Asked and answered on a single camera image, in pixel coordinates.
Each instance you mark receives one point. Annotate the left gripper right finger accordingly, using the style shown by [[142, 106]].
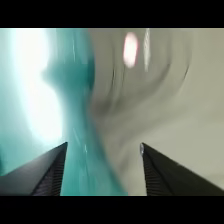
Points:
[[170, 180]]

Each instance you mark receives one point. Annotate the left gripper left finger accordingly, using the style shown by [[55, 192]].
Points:
[[36, 176]]

